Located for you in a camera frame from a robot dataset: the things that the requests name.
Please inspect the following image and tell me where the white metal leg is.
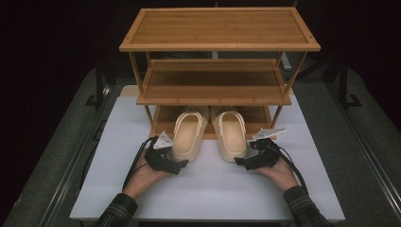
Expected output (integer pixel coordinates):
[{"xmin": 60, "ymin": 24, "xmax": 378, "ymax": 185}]
[{"xmin": 281, "ymin": 51, "xmax": 293, "ymax": 71}]

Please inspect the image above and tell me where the beige foam clog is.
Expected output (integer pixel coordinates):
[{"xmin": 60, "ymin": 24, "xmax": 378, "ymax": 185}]
[
  {"xmin": 169, "ymin": 105, "xmax": 210, "ymax": 164},
  {"xmin": 210, "ymin": 105, "xmax": 249, "ymax": 164}
]

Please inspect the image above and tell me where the tan wooden board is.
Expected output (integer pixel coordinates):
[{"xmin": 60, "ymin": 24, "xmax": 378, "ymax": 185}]
[{"xmin": 119, "ymin": 84, "xmax": 141, "ymax": 97}]

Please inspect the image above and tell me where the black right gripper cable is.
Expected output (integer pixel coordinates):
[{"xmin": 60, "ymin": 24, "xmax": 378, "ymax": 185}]
[{"xmin": 266, "ymin": 145, "xmax": 309, "ymax": 194}]

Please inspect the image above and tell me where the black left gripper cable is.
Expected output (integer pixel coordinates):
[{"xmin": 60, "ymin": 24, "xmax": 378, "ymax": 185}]
[{"xmin": 121, "ymin": 135, "xmax": 159, "ymax": 192}]

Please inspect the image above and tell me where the three-tier wooden shoe rack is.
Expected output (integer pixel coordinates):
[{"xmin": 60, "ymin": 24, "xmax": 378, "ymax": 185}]
[{"xmin": 118, "ymin": 7, "xmax": 322, "ymax": 141}]

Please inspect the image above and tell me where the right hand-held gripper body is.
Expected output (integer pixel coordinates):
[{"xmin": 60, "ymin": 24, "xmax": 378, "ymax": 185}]
[{"xmin": 248, "ymin": 127, "xmax": 288, "ymax": 171}]

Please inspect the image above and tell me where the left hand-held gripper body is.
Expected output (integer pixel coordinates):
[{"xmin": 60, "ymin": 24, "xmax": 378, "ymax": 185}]
[{"xmin": 144, "ymin": 131, "xmax": 182, "ymax": 175}]

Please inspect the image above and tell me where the person's right hand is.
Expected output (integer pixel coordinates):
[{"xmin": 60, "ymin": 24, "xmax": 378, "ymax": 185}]
[{"xmin": 253, "ymin": 156, "xmax": 301, "ymax": 193}]

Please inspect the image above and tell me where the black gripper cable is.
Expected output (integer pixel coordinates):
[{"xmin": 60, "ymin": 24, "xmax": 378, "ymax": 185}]
[
  {"xmin": 266, "ymin": 145, "xmax": 309, "ymax": 194},
  {"xmin": 121, "ymin": 135, "xmax": 159, "ymax": 192}
]

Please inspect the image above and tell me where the black metal stand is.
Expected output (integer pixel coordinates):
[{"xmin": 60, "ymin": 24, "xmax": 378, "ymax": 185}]
[
  {"xmin": 338, "ymin": 58, "xmax": 363, "ymax": 111},
  {"xmin": 84, "ymin": 58, "xmax": 112, "ymax": 111}
]

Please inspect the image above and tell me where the person's left hand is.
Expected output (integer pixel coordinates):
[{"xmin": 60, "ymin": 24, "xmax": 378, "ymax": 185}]
[{"xmin": 122, "ymin": 148, "xmax": 172, "ymax": 201}]

